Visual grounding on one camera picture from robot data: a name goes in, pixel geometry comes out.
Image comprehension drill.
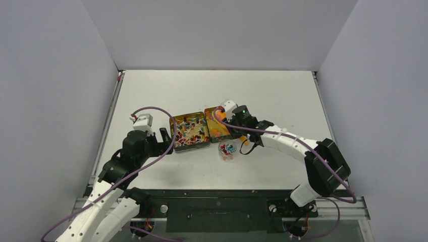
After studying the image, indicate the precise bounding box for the orange plastic scoop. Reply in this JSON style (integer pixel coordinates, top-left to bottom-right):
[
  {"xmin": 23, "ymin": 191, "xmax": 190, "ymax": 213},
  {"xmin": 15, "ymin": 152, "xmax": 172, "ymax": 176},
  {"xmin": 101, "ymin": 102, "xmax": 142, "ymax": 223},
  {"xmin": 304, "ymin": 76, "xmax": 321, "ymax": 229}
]
[{"xmin": 241, "ymin": 137, "xmax": 250, "ymax": 146}]

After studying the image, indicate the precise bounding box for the tin box of lollipops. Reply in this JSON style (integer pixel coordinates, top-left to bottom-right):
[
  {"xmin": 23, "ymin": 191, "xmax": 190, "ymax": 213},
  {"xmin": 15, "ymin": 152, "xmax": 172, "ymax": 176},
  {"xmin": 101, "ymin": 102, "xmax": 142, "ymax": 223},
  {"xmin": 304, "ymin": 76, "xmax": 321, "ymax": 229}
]
[{"xmin": 173, "ymin": 112, "xmax": 210, "ymax": 153}]

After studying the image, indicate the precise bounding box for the tin box of gummy candies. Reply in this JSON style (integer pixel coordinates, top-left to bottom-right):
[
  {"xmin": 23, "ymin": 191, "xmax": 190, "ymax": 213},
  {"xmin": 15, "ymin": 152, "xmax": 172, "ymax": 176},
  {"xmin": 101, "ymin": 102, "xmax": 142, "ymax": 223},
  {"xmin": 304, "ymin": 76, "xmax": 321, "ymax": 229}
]
[{"xmin": 204, "ymin": 107, "xmax": 232, "ymax": 143}]

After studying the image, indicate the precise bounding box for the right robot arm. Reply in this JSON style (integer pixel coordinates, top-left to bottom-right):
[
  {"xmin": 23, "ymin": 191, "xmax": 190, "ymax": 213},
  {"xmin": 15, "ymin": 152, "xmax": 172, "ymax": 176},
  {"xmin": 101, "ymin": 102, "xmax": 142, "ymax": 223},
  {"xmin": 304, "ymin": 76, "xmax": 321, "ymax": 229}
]
[{"xmin": 220, "ymin": 101, "xmax": 351, "ymax": 215}]

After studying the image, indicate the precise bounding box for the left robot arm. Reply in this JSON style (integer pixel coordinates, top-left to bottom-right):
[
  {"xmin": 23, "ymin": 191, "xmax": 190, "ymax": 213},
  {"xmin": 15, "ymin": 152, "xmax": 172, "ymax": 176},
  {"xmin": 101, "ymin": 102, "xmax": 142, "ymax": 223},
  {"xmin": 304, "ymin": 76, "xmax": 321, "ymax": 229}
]
[{"xmin": 56, "ymin": 128, "xmax": 173, "ymax": 241}]

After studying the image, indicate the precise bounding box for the clear plastic round container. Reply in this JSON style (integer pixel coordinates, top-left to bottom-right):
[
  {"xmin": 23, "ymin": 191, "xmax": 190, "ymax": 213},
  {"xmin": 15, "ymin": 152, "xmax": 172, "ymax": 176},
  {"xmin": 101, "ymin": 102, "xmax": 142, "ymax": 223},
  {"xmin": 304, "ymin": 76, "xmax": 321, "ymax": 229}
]
[{"xmin": 218, "ymin": 140, "xmax": 237, "ymax": 162}]

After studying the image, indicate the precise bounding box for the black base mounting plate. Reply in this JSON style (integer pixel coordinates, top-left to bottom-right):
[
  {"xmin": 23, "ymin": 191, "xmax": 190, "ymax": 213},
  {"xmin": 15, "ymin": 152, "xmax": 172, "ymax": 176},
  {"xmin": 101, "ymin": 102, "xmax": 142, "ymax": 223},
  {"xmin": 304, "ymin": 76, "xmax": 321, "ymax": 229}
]
[{"xmin": 83, "ymin": 189, "xmax": 353, "ymax": 234}]

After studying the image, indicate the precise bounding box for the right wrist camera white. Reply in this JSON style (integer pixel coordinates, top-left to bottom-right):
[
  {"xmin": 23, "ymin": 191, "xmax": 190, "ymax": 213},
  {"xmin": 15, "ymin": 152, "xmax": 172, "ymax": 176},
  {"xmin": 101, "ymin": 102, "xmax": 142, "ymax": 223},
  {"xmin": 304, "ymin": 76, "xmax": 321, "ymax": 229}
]
[{"xmin": 219, "ymin": 99, "xmax": 238, "ymax": 120}]

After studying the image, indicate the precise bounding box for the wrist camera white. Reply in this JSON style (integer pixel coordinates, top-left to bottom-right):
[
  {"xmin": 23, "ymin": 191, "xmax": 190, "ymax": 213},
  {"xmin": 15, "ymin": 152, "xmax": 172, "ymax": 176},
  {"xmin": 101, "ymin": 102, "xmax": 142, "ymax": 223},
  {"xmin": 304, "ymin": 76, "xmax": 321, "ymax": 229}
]
[
  {"xmin": 219, "ymin": 99, "xmax": 238, "ymax": 120},
  {"xmin": 129, "ymin": 114, "xmax": 154, "ymax": 136}
]

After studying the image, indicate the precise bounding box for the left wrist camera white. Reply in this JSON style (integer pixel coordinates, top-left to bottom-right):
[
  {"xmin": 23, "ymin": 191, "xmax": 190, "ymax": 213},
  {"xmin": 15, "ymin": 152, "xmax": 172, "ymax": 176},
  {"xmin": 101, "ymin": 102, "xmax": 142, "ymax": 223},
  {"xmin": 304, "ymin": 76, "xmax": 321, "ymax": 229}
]
[{"xmin": 129, "ymin": 114, "xmax": 154, "ymax": 136}]

